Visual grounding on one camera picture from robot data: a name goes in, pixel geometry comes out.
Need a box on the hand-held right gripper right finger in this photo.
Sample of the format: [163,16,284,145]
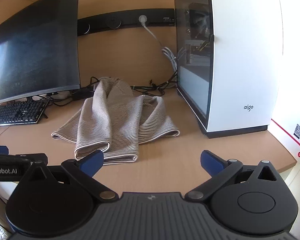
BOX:
[185,150,284,202]

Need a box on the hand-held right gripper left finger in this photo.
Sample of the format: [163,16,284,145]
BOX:
[20,150,117,202]

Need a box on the striped beige garment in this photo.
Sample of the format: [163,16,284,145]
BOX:
[51,77,181,166]

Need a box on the black computer keyboard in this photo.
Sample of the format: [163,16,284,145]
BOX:
[0,99,50,127]

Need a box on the white red printed box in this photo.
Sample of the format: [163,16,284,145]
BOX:
[270,65,300,160]

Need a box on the black curved computer monitor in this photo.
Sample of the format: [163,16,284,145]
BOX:
[0,0,93,107]

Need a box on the white glass-sided computer case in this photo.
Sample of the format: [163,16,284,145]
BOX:
[174,0,285,139]

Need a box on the black cable tangle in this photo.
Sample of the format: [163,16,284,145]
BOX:
[90,70,178,97]

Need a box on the white cable bundle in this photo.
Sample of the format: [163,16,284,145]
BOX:
[161,46,186,72]

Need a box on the black wall power rail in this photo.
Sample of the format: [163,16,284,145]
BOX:
[77,8,176,37]

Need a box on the white power plug with cable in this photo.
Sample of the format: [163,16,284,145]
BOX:
[139,15,163,47]

